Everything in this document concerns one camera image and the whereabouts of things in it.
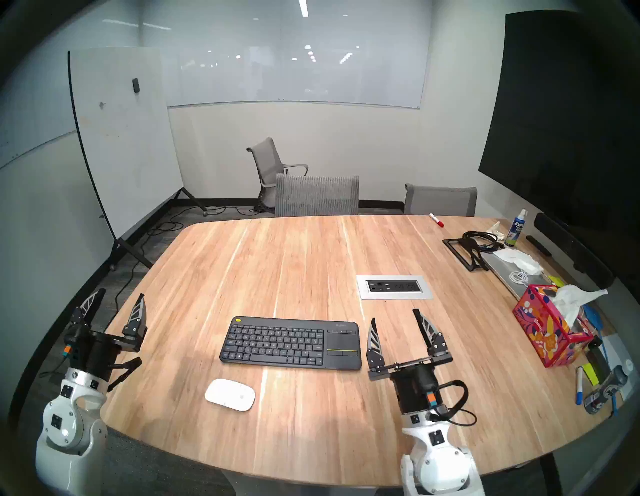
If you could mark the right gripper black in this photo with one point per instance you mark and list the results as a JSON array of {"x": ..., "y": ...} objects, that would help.
[{"x": 415, "y": 387}]

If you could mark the blue plastic item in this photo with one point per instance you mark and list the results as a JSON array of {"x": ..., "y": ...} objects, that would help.
[{"x": 594, "y": 317}]

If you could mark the silver laptop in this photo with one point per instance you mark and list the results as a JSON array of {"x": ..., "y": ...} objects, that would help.
[{"x": 505, "y": 277}]

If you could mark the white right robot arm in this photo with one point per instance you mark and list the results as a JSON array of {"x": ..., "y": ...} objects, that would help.
[{"x": 440, "y": 460}]

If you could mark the large black wall screen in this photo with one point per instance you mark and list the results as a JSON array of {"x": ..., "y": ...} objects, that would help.
[{"x": 560, "y": 125}]

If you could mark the red floral tissue box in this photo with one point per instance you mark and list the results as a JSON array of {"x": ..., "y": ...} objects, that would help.
[{"x": 545, "y": 325}]

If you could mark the grey mesh chair wide back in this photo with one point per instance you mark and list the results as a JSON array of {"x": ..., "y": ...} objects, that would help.
[{"x": 317, "y": 195}]

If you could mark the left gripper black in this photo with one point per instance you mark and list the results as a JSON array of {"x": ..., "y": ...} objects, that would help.
[{"x": 95, "y": 355}]

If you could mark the wall whiteboard with writing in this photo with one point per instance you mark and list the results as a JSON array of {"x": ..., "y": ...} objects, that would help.
[{"x": 35, "y": 100}]

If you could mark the grey mesh office chair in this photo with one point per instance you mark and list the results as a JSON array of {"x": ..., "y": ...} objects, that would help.
[{"x": 440, "y": 200}]

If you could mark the grey chair with armrests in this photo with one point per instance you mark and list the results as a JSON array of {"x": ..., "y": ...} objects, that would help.
[{"x": 265, "y": 160}]

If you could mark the blue whiteboard marker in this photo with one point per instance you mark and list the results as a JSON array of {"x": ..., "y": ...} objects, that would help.
[{"x": 579, "y": 387}]

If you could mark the red whiteboard marker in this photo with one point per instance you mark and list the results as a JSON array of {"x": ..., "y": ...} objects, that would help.
[{"x": 436, "y": 220}]

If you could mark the black laptop stand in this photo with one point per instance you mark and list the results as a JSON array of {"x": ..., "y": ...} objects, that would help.
[{"x": 467, "y": 257}]

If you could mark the small crumpled white tissue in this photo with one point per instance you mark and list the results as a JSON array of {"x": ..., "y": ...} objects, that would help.
[{"x": 495, "y": 228}]

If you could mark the yellow sticky note pad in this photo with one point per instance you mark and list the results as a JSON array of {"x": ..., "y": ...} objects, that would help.
[{"x": 556, "y": 281}]

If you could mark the glass wall whiteboard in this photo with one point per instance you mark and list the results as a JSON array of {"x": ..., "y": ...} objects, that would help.
[{"x": 300, "y": 75}]

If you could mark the silver table power outlet box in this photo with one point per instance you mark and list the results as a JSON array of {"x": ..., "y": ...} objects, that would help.
[{"x": 395, "y": 287}]

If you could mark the black remote control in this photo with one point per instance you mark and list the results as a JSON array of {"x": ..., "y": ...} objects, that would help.
[{"x": 539, "y": 246}]

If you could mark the grey spray can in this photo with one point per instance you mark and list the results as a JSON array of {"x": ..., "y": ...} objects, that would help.
[{"x": 602, "y": 392}]

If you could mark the white crumpled paper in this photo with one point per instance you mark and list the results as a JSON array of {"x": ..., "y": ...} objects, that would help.
[{"x": 517, "y": 259}]

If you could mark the whiteboard cleaner spray bottle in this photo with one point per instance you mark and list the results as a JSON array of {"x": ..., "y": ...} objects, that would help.
[{"x": 515, "y": 231}]

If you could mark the white paper sheet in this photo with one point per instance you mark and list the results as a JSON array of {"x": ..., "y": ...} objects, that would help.
[{"x": 617, "y": 350}]

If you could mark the freestanding whiteboard on stand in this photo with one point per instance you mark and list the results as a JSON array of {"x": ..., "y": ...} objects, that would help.
[{"x": 125, "y": 150}]

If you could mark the black video sound bar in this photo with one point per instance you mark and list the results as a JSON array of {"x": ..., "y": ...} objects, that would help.
[{"x": 575, "y": 250}]

